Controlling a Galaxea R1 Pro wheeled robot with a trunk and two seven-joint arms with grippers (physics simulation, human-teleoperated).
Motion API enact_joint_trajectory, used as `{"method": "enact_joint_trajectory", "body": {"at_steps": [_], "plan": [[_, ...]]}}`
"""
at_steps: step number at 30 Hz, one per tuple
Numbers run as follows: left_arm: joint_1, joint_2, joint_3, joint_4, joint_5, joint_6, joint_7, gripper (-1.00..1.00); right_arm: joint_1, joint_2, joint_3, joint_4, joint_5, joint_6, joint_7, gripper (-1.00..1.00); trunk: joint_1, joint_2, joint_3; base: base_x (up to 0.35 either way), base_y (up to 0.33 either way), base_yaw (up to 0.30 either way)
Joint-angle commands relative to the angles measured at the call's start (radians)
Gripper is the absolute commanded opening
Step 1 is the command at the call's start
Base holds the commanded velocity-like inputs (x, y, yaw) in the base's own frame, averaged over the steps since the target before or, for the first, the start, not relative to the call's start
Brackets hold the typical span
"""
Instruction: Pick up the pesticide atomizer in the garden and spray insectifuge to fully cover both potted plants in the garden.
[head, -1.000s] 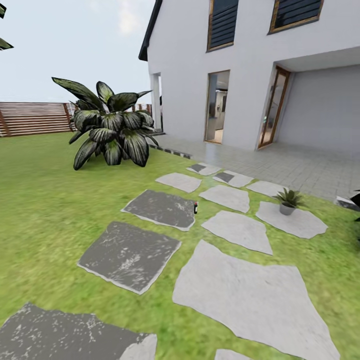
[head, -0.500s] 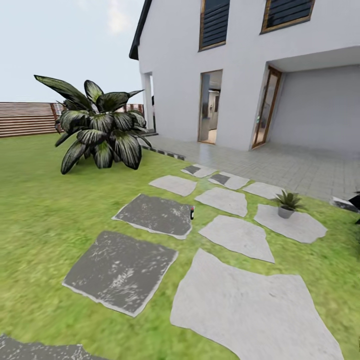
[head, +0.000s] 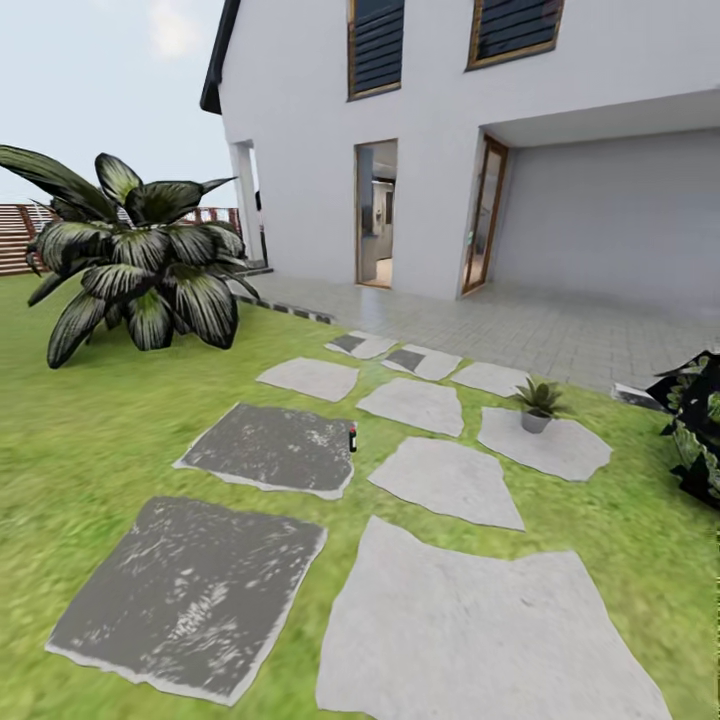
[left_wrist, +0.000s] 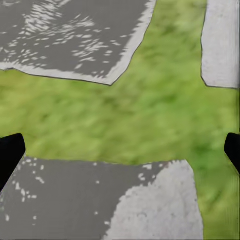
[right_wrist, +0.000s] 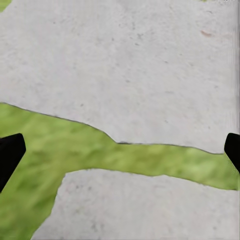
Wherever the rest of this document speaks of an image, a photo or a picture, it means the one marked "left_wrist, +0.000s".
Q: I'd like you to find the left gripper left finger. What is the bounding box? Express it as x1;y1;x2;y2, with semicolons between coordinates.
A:
0;133;26;193

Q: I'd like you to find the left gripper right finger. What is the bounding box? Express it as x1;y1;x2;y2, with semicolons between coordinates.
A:
224;133;240;173

